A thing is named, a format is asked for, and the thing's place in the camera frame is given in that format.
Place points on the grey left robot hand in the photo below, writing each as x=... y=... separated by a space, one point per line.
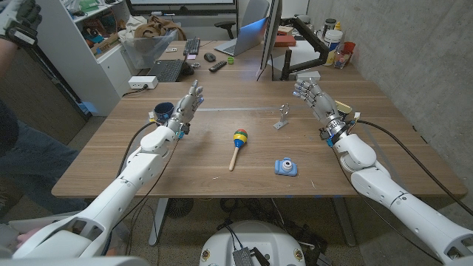
x=186 y=107

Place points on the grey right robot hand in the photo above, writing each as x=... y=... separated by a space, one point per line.
x=321 y=103

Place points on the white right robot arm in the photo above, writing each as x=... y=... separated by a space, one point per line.
x=388 y=184

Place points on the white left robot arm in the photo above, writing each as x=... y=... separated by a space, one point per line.
x=122 y=184

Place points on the dark blue mug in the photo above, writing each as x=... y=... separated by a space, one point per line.
x=163 y=109

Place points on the rectangular food tin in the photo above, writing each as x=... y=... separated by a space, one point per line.
x=344 y=107

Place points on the flat white box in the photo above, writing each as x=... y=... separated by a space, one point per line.
x=306 y=75

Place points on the clear plastic cup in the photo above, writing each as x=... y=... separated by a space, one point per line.
x=341 y=60

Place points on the pink sticky note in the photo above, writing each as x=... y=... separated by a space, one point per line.
x=191 y=57

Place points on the white power strip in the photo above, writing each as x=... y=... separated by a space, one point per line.
x=142 y=82

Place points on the black remote control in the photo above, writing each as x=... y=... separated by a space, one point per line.
x=218 y=66

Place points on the black computer mouse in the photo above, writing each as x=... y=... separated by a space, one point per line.
x=210 y=57

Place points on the narrow black keyboard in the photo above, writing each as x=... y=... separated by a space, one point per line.
x=191 y=46

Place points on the colourful striped wooden maraca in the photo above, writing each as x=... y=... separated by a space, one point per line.
x=240 y=138

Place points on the red cup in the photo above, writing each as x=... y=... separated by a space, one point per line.
x=349 y=47

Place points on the white tub container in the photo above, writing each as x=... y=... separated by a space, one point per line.
x=333 y=38

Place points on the clear plastic bin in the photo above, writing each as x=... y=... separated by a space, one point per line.
x=148 y=51

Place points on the dark lidded jar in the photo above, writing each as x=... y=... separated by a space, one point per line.
x=329 y=26

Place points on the yellow bottle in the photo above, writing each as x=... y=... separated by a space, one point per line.
x=337 y=26

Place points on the brown cloth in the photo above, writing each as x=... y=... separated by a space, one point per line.
x=157 y=27

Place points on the black computer monitor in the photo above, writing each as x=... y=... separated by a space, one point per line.
x=271 y=33

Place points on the silver laptop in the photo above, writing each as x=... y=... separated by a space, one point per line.
x=249 y=37

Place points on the white cloth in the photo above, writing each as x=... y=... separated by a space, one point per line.
x=129 y=29

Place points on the black floor fan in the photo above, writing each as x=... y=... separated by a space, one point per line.
x=180 y=207

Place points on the grey office chair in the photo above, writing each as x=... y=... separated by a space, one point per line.
x=255 y=11

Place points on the white table leg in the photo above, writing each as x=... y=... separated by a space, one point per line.
x=343 y=221
x=159 y=221

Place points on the white shelf cabinet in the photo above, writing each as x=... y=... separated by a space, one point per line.
x=74 y=55

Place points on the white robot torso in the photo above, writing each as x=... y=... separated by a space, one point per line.
x=255 y=240

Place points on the dark wooden cabinet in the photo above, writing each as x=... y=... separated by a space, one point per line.
x=37 y=99

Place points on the person in dark clothes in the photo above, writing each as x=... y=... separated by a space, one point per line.
x=33 y=166

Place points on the black white teleoperation glove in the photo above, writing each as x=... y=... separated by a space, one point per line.
x=22 y=20

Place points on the blue toy camera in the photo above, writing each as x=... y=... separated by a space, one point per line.
x=285 y=167

